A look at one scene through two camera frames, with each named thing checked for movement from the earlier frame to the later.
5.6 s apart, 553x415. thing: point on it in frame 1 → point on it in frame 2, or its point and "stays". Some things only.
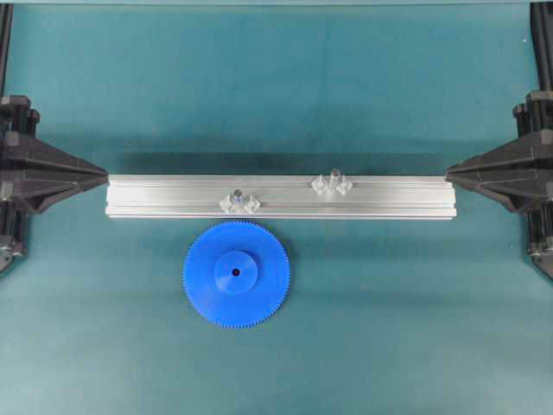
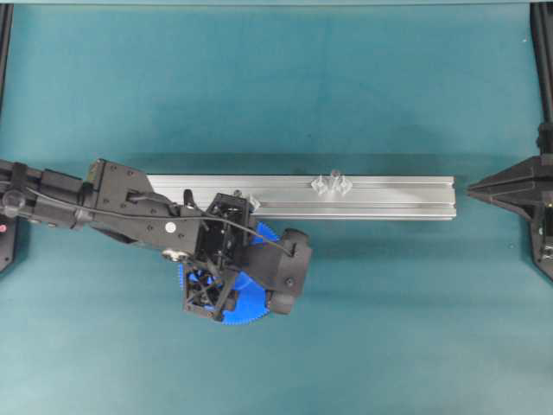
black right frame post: x=542 y=22 stays
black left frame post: x=6 y=11 stays
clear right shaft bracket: x=333 y=186 stays
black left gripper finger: x=28 y=159 → x=219 y=248
